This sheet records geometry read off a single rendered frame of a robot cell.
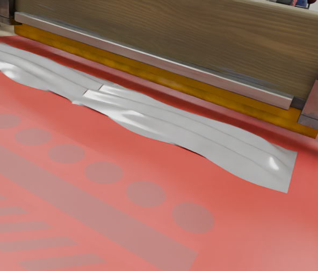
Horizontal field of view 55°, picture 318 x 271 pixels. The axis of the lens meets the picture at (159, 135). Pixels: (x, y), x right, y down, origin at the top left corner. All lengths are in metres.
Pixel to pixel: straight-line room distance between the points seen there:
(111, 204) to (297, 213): 0.11
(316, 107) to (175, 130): 0.11
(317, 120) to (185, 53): 0.13
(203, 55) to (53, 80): 0.14
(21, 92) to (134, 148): 0.12
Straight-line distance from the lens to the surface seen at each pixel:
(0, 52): 0.37
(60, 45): 0.40
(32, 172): 0.18
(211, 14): 0.29
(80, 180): 0.18
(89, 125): 0.23
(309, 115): 0.27
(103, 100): 0.27
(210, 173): 0.20
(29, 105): 0.26
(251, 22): 0.28
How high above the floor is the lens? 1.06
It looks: 27 degrees down
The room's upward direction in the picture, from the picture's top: 12 degrees clockwise
